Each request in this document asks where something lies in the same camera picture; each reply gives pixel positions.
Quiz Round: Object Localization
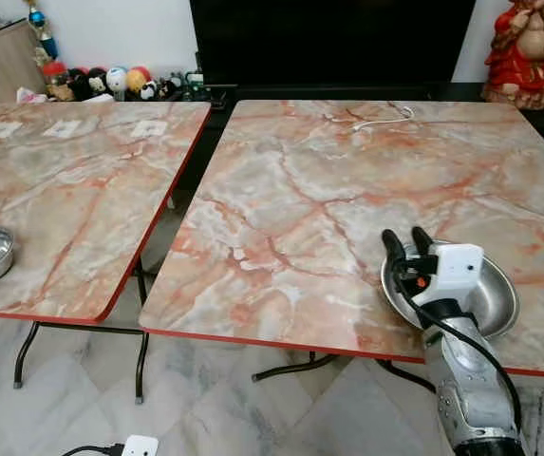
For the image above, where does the wide steel plate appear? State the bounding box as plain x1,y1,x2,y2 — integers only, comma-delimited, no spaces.
380,241,520,342

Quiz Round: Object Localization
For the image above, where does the large marble folding table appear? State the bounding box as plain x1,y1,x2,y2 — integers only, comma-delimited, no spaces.
139,98,544,392

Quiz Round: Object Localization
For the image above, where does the black television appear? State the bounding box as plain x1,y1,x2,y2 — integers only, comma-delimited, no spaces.
189,0,478,87

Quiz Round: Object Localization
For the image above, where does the red laughing buddha statue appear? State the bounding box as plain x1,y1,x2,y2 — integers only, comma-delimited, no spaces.
481,0,544,111

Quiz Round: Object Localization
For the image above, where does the black and white plush toy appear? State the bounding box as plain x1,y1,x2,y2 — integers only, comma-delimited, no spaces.
139,76,184,102

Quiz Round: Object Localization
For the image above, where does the yellow and red round toy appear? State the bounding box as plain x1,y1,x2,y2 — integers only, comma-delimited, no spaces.
126,66,153,96

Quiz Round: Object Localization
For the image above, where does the white and blue round toy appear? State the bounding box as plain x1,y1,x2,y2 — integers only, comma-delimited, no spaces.
105,66,130,96

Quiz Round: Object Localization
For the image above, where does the marble folding table with stickers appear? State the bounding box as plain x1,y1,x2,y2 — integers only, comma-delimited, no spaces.
0,100,214,406

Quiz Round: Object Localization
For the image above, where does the white power adapter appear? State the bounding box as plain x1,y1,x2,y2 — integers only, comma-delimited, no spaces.
120,434,159,456

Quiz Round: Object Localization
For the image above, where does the red hat toy figure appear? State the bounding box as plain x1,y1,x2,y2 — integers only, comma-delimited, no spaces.
41,61,74,102

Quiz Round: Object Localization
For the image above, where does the pink and white packet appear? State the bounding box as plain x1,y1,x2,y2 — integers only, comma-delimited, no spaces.
14,86,50,105

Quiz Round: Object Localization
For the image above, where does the blue hanging ornament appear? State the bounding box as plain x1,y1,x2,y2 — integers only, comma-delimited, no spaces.
23,0,61,60

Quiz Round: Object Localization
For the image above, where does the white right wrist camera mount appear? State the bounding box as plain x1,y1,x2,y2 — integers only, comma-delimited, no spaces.
412,243,487,307

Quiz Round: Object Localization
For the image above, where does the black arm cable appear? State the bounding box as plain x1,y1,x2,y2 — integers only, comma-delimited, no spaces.
390,265,525,430

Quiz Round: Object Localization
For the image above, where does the white cable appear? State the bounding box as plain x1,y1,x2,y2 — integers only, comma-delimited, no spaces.
351,104,416,132

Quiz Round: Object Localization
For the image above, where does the black floor cable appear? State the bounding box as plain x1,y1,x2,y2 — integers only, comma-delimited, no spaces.
60,441,126,456

